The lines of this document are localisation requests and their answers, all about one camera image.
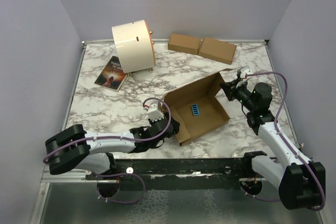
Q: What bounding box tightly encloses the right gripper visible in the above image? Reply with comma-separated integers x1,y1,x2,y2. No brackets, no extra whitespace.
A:
220,78,256,111

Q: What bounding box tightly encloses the brown cardboard box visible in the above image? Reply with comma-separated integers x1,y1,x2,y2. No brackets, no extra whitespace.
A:
163,72,230,146

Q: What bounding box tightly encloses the small blue rack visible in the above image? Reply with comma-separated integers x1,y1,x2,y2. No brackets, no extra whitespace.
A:
191,104,200,116

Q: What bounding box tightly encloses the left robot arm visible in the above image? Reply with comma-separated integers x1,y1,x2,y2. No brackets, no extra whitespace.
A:
43,113,180,179

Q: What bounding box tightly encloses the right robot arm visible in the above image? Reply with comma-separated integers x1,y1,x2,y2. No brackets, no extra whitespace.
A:
220,79,326,211

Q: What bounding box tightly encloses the dark paperback book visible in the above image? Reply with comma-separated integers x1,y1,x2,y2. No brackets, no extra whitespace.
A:
95,56,127,92

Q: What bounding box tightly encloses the cream cylindrical container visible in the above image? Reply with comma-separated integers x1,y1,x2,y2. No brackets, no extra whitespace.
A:
111,20,156,73

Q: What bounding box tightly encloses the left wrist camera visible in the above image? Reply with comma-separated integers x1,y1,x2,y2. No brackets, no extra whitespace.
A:
143,102,165,123

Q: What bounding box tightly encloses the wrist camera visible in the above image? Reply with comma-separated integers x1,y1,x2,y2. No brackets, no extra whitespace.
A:
143,102,165,123
236,66,253,88

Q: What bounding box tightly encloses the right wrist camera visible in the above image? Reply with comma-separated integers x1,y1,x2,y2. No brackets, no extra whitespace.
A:
236,66,253,88

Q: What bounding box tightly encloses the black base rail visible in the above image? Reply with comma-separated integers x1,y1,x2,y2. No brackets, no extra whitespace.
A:
86,157,274,192

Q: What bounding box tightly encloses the aluminium table frame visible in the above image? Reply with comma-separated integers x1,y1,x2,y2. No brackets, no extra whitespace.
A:
31,39,335,223

